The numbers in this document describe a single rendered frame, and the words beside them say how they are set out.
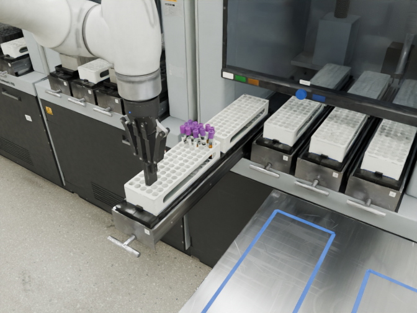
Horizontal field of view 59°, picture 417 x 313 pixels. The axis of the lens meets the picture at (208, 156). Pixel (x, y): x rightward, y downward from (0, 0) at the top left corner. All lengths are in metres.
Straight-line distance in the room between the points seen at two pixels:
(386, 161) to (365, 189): 0.09
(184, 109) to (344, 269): 0.83
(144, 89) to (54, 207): 1.63
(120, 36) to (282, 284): 0.56
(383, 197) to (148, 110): 0.67
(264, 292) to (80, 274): 1.27
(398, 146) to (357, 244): 0.39
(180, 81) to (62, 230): 1.14
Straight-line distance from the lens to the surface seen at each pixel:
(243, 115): 1.20
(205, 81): 1.28
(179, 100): 1.39
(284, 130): 1.14
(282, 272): 0.79
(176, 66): 1.34
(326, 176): 1.12
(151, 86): 0.75
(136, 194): 0.90
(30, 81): 1.97
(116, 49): 0.72
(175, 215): 0.94
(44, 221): 2.22
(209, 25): 1.21
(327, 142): 1.10
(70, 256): 1.99
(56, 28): 0.76
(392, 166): 1.09
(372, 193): 1.11
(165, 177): 0.93
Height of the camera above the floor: 1.44
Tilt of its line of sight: 35 degrees down
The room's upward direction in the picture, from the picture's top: straight up
